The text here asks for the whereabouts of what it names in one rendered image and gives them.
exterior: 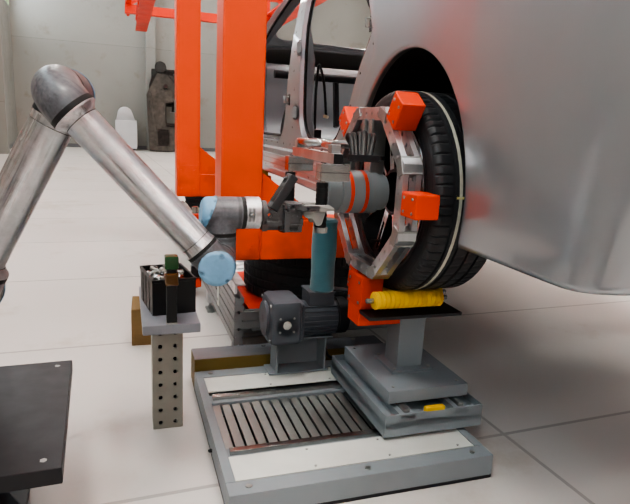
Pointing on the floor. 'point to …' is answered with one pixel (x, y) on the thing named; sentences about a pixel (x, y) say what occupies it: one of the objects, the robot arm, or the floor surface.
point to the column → (167, 380)
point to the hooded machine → (127, 127)
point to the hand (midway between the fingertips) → (327, 205)
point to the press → (156, 100)
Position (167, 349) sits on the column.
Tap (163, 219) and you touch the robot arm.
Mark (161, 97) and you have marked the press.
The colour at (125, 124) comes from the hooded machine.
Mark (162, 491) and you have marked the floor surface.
